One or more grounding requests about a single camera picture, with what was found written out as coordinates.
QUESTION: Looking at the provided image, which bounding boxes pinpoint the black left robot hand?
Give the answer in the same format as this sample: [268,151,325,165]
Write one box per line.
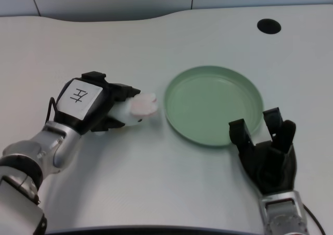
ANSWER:
[53,70,142,136]

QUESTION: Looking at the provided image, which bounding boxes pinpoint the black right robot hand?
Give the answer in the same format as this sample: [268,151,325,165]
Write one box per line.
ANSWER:
[228,107,298,194]

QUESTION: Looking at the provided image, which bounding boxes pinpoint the white rabbit doll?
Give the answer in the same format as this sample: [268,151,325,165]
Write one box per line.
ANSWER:
[95,93,158,137]

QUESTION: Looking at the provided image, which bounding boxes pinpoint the green round plate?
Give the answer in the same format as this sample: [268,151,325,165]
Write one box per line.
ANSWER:
[164,65,265,148]

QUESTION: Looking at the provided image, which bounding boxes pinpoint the dark robot torso edge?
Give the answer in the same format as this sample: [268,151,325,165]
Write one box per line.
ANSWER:
[45,226,265,235]

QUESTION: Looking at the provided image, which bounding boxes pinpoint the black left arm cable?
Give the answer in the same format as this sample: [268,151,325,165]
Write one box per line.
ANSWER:
[45,97,58,123]

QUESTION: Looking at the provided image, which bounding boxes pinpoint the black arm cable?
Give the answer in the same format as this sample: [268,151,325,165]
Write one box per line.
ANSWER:
[303,203,327,235]
[45,97,58,123]

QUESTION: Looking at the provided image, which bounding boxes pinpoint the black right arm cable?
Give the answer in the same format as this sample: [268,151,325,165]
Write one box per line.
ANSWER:
[303,203,327,235]

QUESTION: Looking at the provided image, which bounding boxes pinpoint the black table cable hole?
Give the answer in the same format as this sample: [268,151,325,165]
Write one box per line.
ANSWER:
[257,18,282,34]

